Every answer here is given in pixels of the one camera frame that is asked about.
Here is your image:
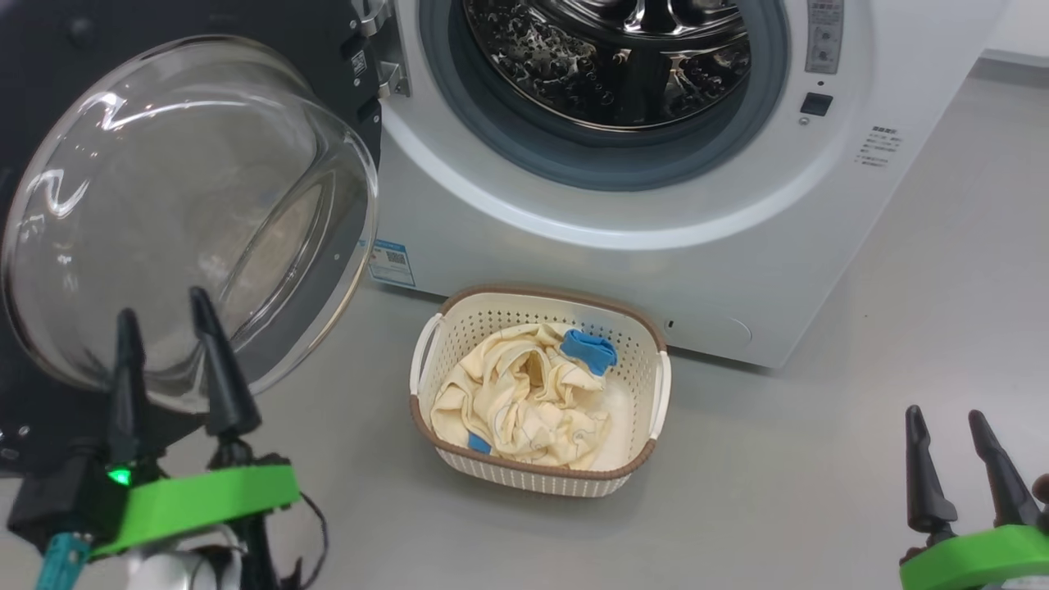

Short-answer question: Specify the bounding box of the grey warning sticker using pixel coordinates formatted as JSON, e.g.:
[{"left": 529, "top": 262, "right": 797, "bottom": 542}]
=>
[{"left": 806, "top": 0, "right": 845, "bottom": 75}]

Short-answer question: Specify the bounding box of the blue energy label sticker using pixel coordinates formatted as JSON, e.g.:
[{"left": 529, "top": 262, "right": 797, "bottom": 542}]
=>
[{"left": 367, "top": 239, "right": 416, "bottom": 288}]

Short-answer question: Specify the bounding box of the cream garment with blue trim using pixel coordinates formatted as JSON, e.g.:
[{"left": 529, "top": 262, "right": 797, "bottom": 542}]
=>
[
  {"left": 430, "top": 361, "right": 611, "bottom": 472},
  {"left": 455, "top": 324, "right": 620, "bottom": 411}
]

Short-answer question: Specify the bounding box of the cream laundry basket brown rim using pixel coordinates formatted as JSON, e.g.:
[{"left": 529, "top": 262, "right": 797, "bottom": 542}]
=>
[{"left": 410, "top": 285, "right": 671, "bottom": 498}]

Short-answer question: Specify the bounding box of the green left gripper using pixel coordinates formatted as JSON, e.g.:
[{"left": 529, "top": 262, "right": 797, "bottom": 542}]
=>
[{"left": 90, "top": 287, "right": 301, "bottom": 560}]

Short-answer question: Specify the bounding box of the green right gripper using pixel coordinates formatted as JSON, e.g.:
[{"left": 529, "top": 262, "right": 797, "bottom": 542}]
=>
[{"left": 900, "top": 406, "right": 1049, "bottom": 590}]

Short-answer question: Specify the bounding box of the teal left camera cable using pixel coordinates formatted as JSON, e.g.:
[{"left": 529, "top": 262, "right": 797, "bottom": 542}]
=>
[{"left": 34, "top": 531, "right": 93, "bottom": 590}]

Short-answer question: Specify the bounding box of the black round glass washer door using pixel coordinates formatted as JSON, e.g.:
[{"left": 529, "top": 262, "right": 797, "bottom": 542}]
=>
[{"left": 0, "top": 0, "right": 386, "bottom": 476}]

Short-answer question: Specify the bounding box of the thin black left gripper cable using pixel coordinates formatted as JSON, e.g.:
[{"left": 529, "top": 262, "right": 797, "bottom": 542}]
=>
[{"left": 279, "top": 492, "right": 330, "bottom": 590}]

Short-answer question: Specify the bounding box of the white front-load washing machine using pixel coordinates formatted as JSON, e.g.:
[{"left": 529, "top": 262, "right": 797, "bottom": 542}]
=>
[{"left": 361, "top": 0, "right": 1013, "bottom": 370}]

